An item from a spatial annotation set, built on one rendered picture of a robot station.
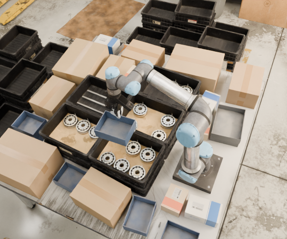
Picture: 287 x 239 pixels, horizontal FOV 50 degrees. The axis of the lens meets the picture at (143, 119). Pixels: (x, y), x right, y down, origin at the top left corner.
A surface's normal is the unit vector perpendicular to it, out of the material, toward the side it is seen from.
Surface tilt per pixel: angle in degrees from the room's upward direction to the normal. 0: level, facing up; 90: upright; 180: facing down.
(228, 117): 0
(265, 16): 72
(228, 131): 0
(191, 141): 84
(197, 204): 0
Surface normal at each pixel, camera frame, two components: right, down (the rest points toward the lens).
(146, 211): -0.05, -0.58
